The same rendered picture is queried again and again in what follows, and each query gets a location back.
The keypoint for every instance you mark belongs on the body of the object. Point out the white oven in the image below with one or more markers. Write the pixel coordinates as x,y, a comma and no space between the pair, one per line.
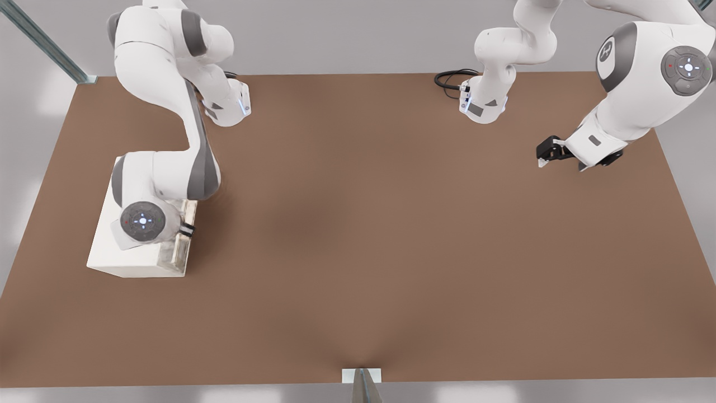
109,246

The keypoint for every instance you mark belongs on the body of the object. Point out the silver frame post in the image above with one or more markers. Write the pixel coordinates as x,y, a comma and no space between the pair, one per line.
362,383
45,42
706,4

